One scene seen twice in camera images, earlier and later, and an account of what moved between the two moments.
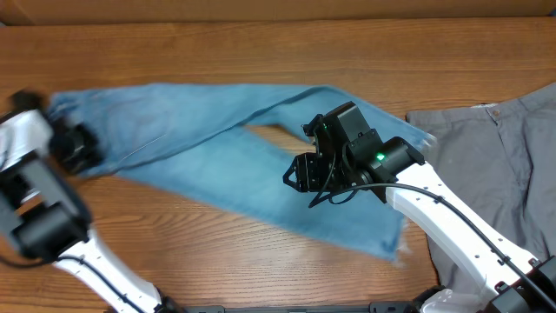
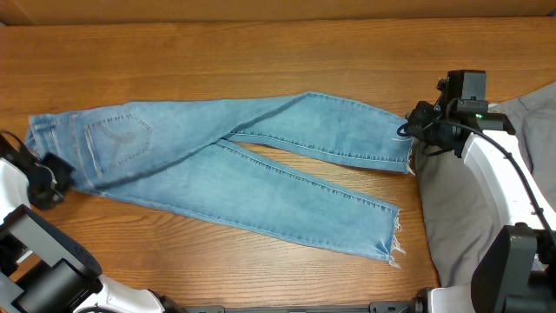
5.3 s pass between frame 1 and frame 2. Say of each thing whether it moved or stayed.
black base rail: stayed
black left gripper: moved
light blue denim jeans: moved
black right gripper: moved
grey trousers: stayed
